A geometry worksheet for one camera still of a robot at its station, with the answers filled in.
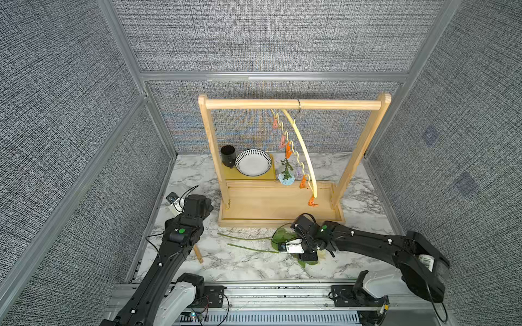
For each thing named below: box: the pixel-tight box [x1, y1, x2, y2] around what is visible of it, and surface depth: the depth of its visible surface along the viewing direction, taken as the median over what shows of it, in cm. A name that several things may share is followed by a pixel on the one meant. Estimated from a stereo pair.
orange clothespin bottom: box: [307, 192, 319, 208], surface depth 68 cm
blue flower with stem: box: [277, 157, 296, 186], surface depth 92 cm
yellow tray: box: [222, 158, 276, 180], surface depth 109 cm
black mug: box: [220, 145, 236, 169], surface depth 112 cm
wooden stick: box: [193, 243, 204, 264], surface depth 85 cm
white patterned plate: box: [235, 148, 272, 177], surface depth 118 cm
